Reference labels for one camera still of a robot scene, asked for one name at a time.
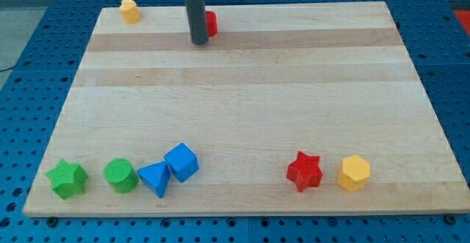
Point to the red circle block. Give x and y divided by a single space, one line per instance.
211 22

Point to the blue cube block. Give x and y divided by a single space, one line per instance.
182 161

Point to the light wooden board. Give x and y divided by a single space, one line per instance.
329 79

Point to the red star block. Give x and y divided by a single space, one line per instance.
304 172

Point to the blue triangle block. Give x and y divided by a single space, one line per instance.
156 177

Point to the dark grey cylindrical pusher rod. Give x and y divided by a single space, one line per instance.
196 15

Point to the green cylinder block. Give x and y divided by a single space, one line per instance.
120 175

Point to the yellow hexagon block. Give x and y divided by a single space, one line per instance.
354 173

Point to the yellow heart block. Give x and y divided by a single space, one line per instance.
129 11

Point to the green star block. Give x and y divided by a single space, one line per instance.
67 179

